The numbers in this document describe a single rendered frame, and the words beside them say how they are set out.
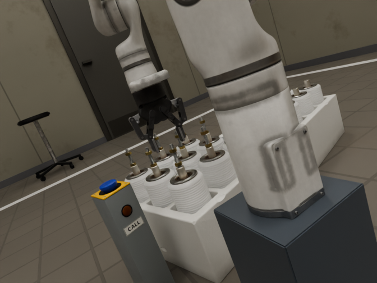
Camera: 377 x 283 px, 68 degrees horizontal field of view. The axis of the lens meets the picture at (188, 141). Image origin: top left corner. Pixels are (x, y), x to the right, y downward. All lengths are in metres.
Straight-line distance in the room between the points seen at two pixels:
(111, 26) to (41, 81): 3.23
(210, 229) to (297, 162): 0.40
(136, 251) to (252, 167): 0.42
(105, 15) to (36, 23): 3.36
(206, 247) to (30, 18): 3.65
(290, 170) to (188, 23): 0.20
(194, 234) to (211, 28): 0.49
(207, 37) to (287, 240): 0.23
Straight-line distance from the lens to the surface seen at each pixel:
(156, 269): 0.73
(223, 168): 0.76
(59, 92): 3.86
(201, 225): 0.67
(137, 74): 0.64
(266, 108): 0.31
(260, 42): 0.30
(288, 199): 0.34
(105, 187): 0.64
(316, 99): 1.30
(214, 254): 0.72
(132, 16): 0.66
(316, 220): 0.35
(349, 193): 0.38
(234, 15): 0.30
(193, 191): 0.69
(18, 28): 4.00
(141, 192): 0.89
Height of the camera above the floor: 0.50
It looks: 14 degrees down
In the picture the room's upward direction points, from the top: 21 degrees counter-clockwise
